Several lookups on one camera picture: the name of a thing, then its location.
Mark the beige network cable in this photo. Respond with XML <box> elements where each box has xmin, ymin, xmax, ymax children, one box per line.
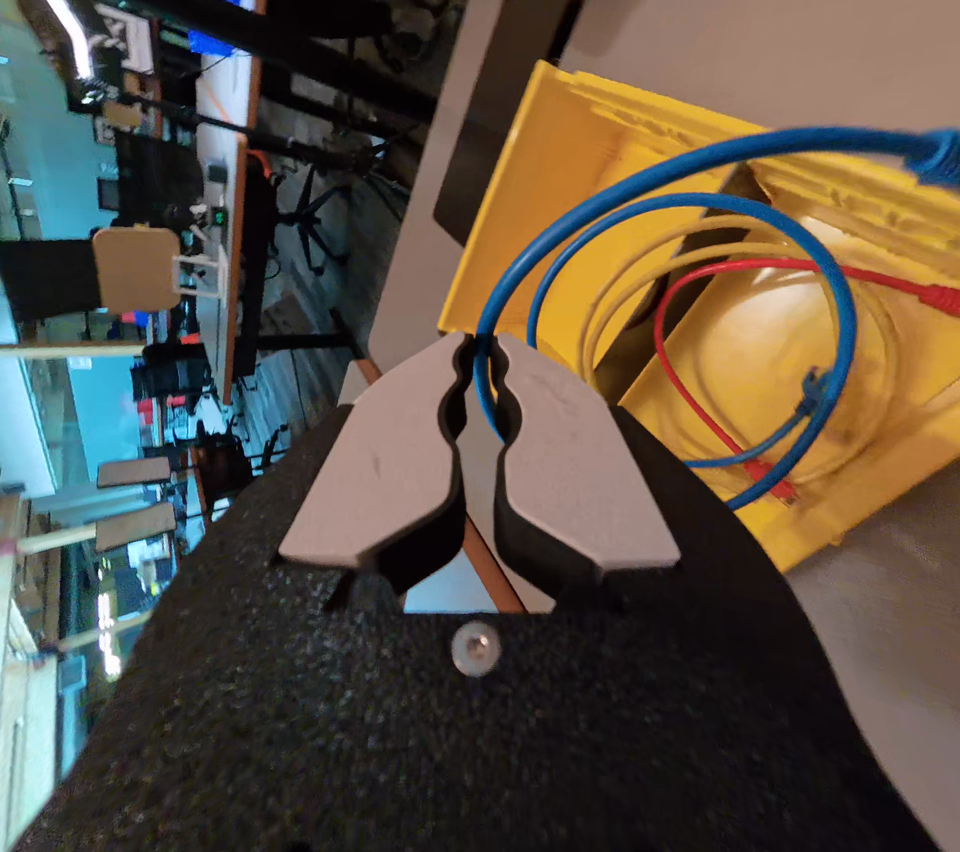
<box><xmin>581</xmin><ymin>214</ymin><xmax>901</xmax><ymax>485</ymax></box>

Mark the grey desk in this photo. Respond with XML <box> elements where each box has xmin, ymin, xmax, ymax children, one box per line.
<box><xmin>337</xmin><ymin>0</ymin><xmax>960</xmax><ymax>852</ymax></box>

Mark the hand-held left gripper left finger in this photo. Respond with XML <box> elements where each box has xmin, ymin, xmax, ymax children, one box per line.
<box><xmin>277</xmin><ymin>331</ymin><xmax>472</xmax><ymax>596</ymax></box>

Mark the long table with orange edge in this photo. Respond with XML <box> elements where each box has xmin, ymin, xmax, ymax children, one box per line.
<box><xmin>191</xmin><ymin>0</ymin><xmax>273</xmax><ymax>406</ymax></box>

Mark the yellow plastic bin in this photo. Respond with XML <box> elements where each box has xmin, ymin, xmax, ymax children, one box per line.
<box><xmin>437</xmin><ymin>60</ymin><xmax>960</xmax><ymax>575</ymax></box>

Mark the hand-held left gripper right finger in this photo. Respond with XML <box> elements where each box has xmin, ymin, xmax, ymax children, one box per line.
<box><xmin>489</xmin><ymin>333</ymin><xmax>684</xmax><ymax>605</ymax></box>

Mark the tan and black chair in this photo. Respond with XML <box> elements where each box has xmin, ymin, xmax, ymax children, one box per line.
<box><xmin>0</xmin><ymin>225</ymin><xmax>183</xmax><ymax>324</ymax></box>

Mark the black office chair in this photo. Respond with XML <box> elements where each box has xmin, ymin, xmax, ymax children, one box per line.
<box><xmin>273</xmin><ymin>165</ymin><xmax>357</xmax><ymax>277</ymax></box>

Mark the red network cable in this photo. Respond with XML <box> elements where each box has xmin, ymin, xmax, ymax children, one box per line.
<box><xmin>654</xmin><ymin>258</ymin><xmax>960</xmax><ymax>508</ymax></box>

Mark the black white marker sign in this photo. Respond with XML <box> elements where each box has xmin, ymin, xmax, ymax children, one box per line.
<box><xmin>91</xmin><ymin>3</ymin><xmax>156</xmax><ymax>74</ymax></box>

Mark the blue network cable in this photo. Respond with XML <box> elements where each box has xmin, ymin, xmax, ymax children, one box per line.
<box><xmin>474</xmin><ymin>126</ymin><xmax>960</xmax><ymax>514</ymax></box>

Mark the black metal beam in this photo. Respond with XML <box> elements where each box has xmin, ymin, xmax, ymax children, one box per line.
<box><xmin>0</xmin><ymin>0</ymin><xmax>444</xmax><ymax>118</ymax></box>

